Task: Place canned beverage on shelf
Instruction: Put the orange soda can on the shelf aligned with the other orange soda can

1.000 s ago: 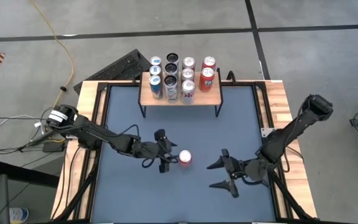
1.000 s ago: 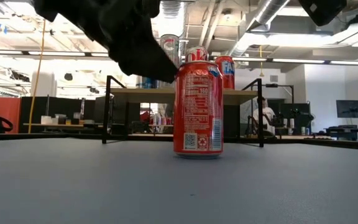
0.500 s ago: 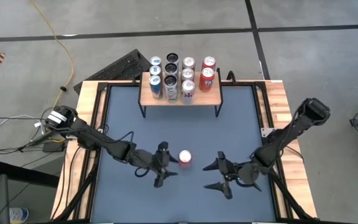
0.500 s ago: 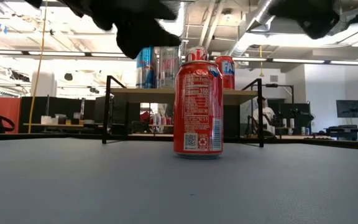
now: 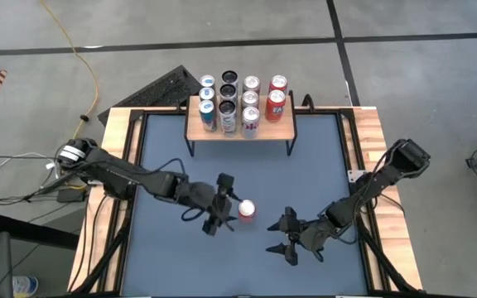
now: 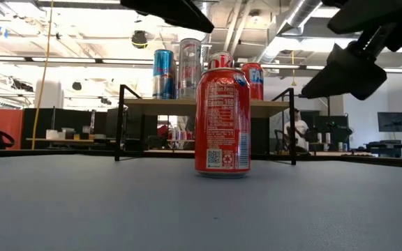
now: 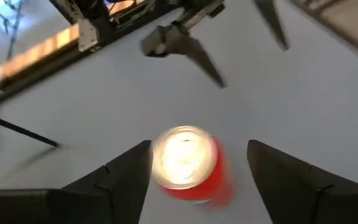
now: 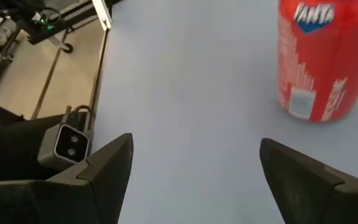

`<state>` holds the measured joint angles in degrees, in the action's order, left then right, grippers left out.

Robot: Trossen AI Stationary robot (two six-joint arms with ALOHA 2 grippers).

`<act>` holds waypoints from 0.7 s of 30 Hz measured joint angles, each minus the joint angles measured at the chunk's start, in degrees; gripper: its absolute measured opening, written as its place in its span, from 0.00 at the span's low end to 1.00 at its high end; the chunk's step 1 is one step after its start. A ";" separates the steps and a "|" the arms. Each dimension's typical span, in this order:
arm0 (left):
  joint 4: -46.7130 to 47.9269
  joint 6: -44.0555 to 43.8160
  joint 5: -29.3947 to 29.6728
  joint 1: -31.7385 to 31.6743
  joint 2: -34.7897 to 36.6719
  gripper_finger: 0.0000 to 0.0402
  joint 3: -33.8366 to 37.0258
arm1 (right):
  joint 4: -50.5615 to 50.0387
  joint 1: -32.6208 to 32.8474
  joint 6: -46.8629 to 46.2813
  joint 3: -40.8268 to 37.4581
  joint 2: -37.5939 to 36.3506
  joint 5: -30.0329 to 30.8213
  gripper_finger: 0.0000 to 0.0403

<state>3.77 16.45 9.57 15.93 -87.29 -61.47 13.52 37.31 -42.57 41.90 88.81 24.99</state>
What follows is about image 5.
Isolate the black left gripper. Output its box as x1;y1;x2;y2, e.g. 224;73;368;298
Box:
186;173;243;236

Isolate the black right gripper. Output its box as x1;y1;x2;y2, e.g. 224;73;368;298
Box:
265;206;335;266

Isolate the silver Diet Coke can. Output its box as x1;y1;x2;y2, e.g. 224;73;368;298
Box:
242;75;262;93
240;106;261;140
240;90;260;109

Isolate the blue-grey table mat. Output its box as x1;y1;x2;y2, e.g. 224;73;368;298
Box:
120;112;370;297

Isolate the grey perforated metal plate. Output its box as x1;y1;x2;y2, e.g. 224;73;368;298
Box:
347;168;366;184

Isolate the black perforated box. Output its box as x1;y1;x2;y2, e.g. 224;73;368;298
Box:
97;65;206;127

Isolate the black power brick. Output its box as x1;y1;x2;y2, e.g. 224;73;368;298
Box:
55;188;89;204

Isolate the white blue container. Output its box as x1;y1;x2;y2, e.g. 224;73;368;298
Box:
12;275;40;298

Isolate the wooden shelf black metal frame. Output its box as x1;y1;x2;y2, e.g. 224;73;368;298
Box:
183;89;298;157

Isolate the black metal table frame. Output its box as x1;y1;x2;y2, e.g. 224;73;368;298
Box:
70;105;426;298

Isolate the yellow cable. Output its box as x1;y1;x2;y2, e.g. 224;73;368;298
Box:
39;0;100;133

